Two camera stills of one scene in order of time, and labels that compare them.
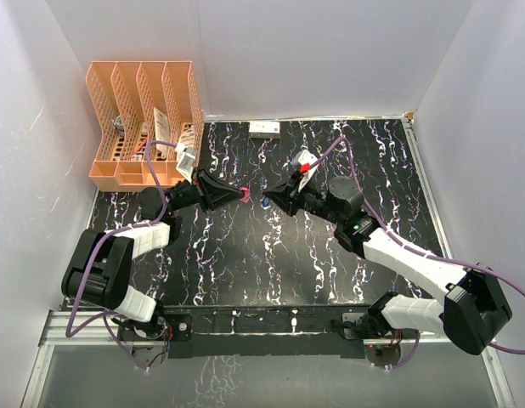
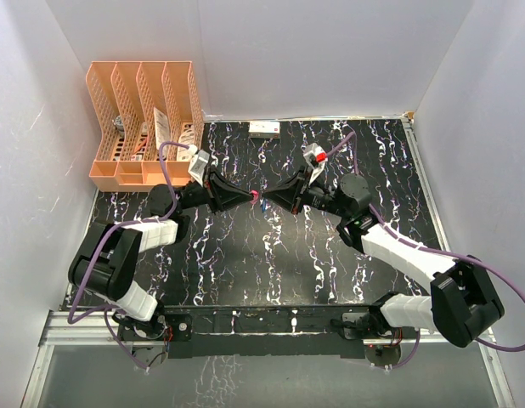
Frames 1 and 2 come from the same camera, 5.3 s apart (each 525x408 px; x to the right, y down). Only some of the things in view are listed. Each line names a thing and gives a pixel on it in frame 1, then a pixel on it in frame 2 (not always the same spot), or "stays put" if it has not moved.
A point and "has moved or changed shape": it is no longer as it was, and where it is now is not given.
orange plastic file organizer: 154,117 stays put
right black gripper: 286,196 stays put
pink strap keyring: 246,195 has moved or changed shape
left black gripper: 213,193 stays put
